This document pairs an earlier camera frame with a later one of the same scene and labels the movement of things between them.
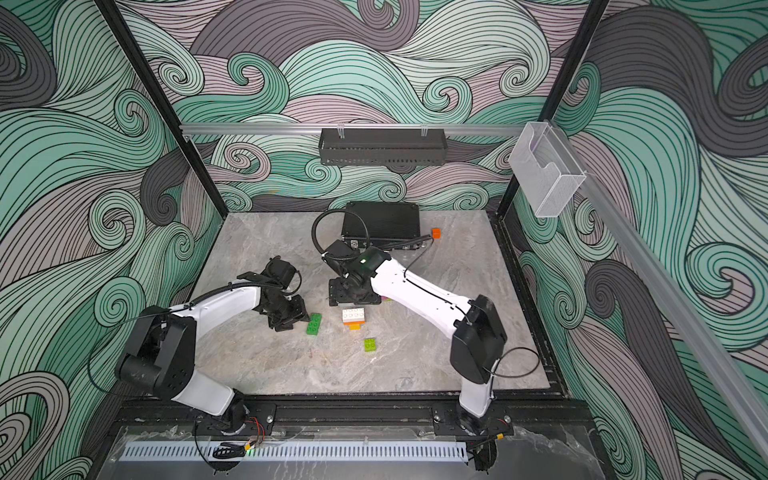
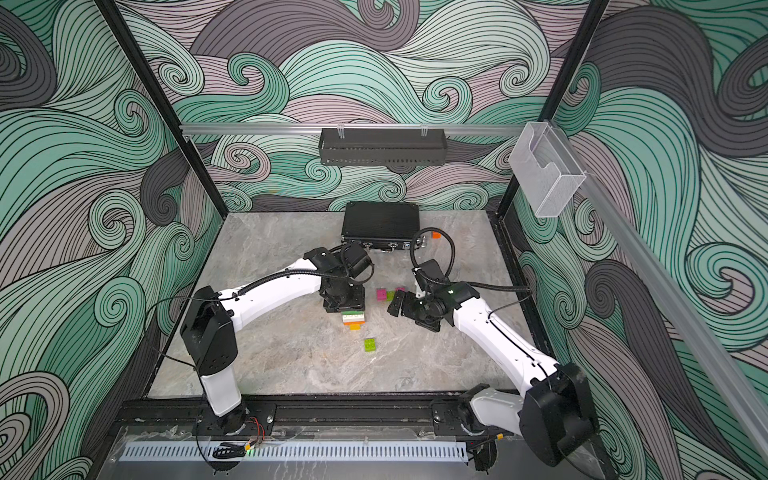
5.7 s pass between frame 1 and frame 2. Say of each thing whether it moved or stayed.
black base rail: stayed
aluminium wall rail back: stayed
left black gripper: moved
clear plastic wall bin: stayed
